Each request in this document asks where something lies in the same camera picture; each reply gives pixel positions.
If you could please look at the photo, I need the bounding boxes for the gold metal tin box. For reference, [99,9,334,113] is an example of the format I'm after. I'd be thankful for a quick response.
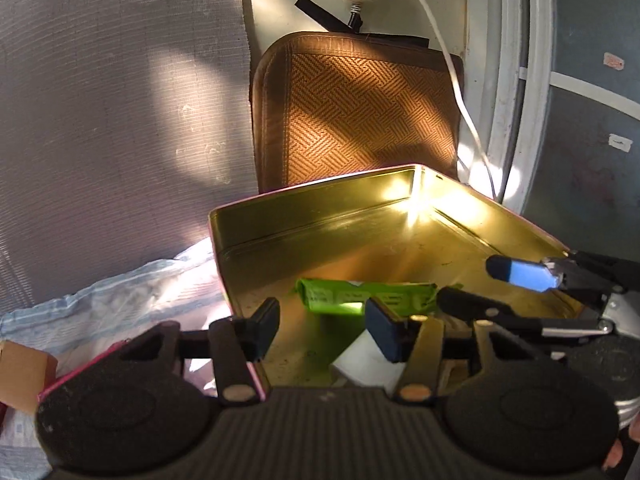
[207,163,601,390]

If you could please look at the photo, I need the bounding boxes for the white door frame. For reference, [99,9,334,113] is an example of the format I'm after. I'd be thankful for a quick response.
[465,0,640,211]

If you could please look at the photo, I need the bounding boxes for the blue patterned bedsheet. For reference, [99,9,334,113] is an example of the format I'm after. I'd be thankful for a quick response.
[0,237,236,480]

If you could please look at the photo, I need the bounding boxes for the white cable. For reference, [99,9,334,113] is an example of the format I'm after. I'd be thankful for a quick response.
[397,0,501,201]

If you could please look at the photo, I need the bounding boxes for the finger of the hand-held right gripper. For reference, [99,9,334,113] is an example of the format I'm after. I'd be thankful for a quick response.
[436,286,617,342]
[486,250,640,306]

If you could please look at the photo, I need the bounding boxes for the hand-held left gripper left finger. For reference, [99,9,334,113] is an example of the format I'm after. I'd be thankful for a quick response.
[126,297,281,407]

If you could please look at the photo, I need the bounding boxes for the brown cardboard box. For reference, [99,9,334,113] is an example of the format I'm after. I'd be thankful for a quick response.
[0,340,60,415]

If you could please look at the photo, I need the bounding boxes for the brown woven seat cushion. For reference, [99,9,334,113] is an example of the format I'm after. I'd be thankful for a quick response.
[250,31,465,196]

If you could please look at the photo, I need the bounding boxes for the grey mesh curtain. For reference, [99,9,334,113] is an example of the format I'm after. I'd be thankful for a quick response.
[0,0,258,313]

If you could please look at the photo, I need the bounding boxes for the black strap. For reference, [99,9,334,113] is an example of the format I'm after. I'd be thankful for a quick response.
[294,0,430,48]

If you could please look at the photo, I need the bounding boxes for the green packet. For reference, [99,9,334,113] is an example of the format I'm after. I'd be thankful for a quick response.
[294,277,439,318]

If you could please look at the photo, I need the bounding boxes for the pink tin lid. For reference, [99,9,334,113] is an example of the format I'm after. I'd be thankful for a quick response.
[37,339,132,403]

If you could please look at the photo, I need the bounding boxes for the person's right hand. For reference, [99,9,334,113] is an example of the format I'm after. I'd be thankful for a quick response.
[602,420,640,472]

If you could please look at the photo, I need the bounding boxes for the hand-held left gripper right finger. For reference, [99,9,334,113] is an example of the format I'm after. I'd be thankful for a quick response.
[364,297,544,406]

